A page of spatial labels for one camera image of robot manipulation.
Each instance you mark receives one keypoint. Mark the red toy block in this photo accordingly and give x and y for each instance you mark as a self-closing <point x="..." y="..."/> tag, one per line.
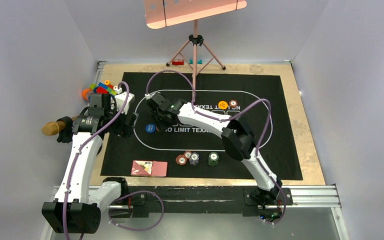
<point x="178" y="62"/>

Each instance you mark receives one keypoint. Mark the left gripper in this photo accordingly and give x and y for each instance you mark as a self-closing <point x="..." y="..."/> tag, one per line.
<point x="125" y="130"/>

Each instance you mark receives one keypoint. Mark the colourful toy block stack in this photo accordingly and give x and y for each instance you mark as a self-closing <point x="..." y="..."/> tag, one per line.
<point x="105" y="87"/>

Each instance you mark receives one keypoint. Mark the black poker table mat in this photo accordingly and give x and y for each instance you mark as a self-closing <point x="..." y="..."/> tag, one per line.
<point x="192" y="152"/>

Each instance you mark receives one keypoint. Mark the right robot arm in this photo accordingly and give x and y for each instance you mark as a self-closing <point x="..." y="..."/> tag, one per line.
<point x="237" y="136"/>

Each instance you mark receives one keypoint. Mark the yellow big blind button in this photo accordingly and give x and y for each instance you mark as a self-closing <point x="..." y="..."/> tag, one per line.
<point x="223" y="105"/>

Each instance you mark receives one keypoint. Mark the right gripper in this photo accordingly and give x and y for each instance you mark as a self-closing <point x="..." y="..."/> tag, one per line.
<point x="161" y="125"/>

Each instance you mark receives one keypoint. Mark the gold microphone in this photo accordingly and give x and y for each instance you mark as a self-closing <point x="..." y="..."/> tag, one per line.
<point x="55" y="127"/>

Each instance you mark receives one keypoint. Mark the aluminium rail frame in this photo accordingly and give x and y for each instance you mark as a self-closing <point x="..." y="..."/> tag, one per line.
<point x="206" y="208"/>

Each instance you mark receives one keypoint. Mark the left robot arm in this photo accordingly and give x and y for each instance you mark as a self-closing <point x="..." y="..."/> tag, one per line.
<point x="73" y="209"/>

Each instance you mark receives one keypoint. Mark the pink music stand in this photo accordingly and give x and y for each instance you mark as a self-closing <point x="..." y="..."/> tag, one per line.
<point x="166" y="13"/>

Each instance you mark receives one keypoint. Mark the blue poker chip stack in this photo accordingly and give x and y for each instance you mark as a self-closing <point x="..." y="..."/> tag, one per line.
<point x="194" y="159"/>

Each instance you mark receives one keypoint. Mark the red poker chip stack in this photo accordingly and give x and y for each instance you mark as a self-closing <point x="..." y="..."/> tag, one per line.
<point x="181" y="159"/>

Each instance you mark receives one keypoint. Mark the orange tape roll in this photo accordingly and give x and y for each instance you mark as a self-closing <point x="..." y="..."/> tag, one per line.
<point x="86" y="93"/>

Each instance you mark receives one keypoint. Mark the green poker chip stack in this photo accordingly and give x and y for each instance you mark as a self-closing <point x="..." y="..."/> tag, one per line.
<point x="213" y="159"/>

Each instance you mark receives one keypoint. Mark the blue small blind button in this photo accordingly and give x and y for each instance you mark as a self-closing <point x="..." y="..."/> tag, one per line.
<point x="150" y="128"/>

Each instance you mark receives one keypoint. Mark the playing card deck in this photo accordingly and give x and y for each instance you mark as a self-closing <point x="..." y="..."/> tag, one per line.
<point x="146" y="168"/>

